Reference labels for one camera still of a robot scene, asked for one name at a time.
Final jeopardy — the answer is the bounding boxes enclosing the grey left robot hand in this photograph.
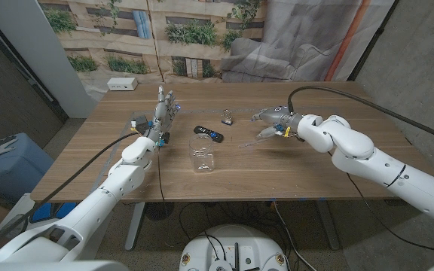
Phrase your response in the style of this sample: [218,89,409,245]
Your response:
[143,85,182,142]

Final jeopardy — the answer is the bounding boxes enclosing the grey floor cable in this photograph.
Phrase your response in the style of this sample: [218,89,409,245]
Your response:
[273,201,316,271]

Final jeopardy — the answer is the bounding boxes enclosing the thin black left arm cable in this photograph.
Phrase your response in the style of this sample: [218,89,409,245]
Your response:
[156,146,167,206]

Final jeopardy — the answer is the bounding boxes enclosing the clear plastic pipette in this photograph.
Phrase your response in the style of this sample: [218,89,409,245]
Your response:
[237,137,267,149]

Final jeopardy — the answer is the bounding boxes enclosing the white and blue floor box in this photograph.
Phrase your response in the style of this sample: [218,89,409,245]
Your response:
[5,192,78,227]

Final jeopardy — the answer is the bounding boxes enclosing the black backdrop stand pole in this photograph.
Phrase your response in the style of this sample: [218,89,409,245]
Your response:
[347,0,402,82]

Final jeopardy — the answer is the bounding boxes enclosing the white power outlet box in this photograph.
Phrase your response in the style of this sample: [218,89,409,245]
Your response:
[106,77,139,92]

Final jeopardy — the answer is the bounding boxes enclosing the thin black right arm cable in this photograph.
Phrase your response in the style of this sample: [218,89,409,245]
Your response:
[328,150,434,256]

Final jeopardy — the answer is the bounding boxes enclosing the blue storage bin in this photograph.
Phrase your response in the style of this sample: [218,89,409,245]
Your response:
[0,132,55,202]

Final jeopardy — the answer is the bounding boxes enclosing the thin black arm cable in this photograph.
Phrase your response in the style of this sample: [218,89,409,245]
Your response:
[156,146,167,206]
[328,150,434,256]

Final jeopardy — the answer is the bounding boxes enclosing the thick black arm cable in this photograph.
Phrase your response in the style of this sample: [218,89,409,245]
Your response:
[286,85,434,147]
[0,131,141,255]

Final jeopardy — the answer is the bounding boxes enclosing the grey table leg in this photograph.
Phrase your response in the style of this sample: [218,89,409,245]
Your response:
[316,199,341,251]
[124,202,146,252]

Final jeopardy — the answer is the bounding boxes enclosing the black remote key fob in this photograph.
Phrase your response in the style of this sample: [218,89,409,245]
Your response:
[193,125,225,144]

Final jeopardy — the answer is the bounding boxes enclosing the clear glass jar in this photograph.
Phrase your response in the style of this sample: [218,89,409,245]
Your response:
[188,133,215,173]

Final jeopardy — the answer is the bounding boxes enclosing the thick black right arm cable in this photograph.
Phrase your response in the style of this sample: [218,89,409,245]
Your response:
[286,85,434,147]

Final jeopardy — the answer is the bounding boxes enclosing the black round floor object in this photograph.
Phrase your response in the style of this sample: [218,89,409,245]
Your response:
[144,202,176,221]

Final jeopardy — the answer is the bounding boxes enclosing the printed fabric backdrop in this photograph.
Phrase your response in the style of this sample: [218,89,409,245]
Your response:
[38,0,397,101]

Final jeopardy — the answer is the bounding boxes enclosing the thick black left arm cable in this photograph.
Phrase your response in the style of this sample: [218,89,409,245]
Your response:
[0,131,141,255]

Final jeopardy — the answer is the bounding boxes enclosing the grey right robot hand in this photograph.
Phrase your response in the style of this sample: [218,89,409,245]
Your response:
[249,105,304,141]

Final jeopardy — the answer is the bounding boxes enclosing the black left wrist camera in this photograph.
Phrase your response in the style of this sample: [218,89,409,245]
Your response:
[130,114,150,132]

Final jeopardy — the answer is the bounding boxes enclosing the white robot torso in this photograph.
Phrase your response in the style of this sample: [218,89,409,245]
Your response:
[178,224,289,271]

